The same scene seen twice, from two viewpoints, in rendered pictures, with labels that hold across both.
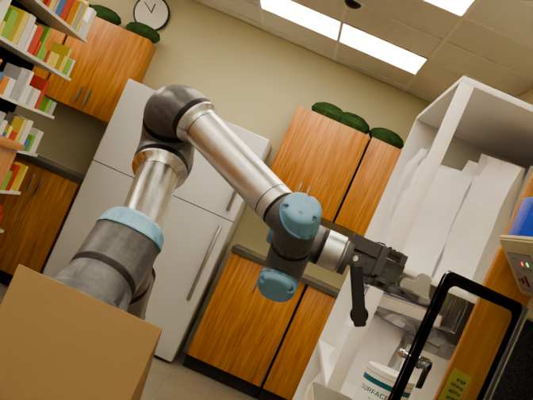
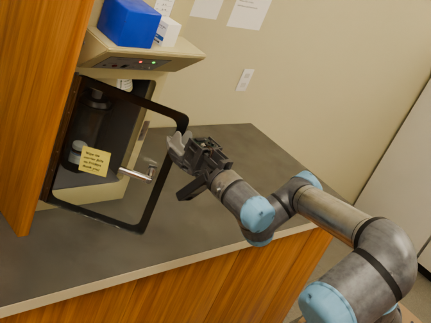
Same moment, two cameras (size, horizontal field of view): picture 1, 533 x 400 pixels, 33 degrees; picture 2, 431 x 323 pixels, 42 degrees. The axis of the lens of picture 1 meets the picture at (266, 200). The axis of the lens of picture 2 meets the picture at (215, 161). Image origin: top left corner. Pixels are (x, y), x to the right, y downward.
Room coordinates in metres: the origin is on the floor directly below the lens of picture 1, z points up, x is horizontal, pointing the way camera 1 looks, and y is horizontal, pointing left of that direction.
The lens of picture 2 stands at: (2.75, 0.46, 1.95)
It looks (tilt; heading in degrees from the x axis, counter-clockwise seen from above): 26 degrees down; 215
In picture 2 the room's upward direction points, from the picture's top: 24 degrees clockwise
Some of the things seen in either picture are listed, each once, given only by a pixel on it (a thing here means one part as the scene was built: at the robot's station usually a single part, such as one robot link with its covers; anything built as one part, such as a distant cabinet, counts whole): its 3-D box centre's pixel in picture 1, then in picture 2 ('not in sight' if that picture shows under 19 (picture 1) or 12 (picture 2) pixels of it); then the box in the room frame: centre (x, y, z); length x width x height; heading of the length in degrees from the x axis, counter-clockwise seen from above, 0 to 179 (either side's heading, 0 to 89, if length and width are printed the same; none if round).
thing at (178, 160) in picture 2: not in sight; (181, 158); (1.79, -0.31, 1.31); 0.09 x 0.05 x 0.02; 87
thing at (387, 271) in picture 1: (372, 264); (206, 163); (1.77, -0.24, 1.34); 0.12 x 0.08 x 0.09; 87
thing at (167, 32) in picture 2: not in sight; (165, 31); (1.75, -0.55, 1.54); 0.05 x 0.05 x 0.06; 5
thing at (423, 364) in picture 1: (421, 374); not in sight; (1.75, -0.42, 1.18); 0.02 x 0.02 x 0.06; 42
